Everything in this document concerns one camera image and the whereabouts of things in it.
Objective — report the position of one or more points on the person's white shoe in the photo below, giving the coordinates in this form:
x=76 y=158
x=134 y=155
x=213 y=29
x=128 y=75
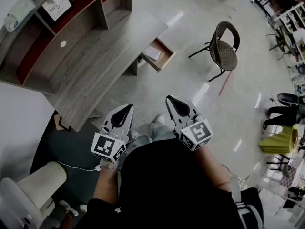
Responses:
x=159 y=118
x=134 y=135

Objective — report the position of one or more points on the yellow-green tablecloth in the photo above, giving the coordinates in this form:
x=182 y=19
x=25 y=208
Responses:
x=276 y=143

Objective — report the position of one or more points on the white printed packet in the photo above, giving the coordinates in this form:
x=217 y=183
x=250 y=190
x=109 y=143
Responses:
x=152 y=52

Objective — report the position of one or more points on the black metal stool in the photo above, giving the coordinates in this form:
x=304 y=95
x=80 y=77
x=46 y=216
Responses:
x=278 y=163

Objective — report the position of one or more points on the black striped garment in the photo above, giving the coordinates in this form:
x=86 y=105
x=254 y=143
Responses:
x=250 y=209

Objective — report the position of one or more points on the person's right white shoe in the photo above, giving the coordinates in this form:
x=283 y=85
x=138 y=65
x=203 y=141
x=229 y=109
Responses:
x=159 y=118

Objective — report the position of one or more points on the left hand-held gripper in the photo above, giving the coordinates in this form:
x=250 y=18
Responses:
x=106 y=145

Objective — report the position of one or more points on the dark grey rug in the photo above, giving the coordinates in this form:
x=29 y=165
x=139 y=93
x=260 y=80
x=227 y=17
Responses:
x=71 y=147

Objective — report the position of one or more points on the person's black shirt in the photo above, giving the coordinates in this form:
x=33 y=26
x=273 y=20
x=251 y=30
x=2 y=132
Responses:
x=166 y=187

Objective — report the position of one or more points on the dark wicker chair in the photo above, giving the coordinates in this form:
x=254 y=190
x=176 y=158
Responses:
x=225 y=54

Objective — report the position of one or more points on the white tissue pack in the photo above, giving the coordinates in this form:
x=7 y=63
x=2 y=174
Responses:
x=19 y=13

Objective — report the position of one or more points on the wooden drawer with white front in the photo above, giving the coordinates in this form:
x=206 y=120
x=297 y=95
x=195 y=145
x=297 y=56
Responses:
x=165 y=51

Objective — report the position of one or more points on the white shelf unit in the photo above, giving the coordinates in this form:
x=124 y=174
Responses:
x=290 y=20

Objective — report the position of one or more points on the person's left forearm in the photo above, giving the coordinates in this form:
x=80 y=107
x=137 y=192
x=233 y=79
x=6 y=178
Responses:
x=106 y=182

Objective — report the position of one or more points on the white ribbed armchair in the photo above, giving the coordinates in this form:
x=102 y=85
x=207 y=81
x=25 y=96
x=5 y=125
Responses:
x=31 y=190

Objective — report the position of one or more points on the person's left white shoe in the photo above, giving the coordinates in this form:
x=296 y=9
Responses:
x=134 y=135

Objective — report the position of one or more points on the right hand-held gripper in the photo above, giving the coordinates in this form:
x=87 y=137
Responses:
x=196 y=132

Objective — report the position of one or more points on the grey wooden desk with hutch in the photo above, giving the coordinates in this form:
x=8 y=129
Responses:
x=95 y=56

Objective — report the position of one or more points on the person's right forearm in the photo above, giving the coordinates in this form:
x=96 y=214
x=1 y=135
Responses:
x=214 y=166

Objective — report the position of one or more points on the white round desk grommet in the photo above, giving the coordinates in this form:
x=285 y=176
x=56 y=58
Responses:
x=63 y=44

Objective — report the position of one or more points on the white printed card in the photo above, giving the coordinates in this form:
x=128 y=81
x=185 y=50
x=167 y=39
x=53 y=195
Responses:
x=56 y=5

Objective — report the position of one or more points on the brown wooden frame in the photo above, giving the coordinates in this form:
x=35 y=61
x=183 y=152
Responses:
x=58 y=123

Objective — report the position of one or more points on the person's light blue jeans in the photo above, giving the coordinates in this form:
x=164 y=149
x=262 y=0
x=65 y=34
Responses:
x=159 y=132

